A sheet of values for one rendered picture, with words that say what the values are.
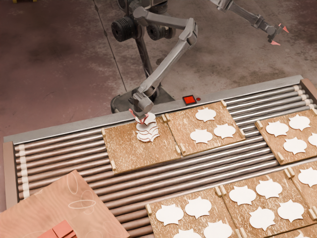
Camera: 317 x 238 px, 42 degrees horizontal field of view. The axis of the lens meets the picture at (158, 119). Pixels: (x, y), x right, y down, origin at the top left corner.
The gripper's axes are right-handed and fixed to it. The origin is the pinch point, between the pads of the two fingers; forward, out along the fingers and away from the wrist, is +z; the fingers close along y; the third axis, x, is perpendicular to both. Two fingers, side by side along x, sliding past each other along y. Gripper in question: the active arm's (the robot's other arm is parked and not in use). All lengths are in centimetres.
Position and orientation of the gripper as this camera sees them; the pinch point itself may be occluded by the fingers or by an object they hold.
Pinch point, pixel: (139, 119)
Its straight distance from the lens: 247.7
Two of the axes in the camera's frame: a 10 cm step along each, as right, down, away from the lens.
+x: 7.8, -4.5, 4.2
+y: 6.2, 5.7, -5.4
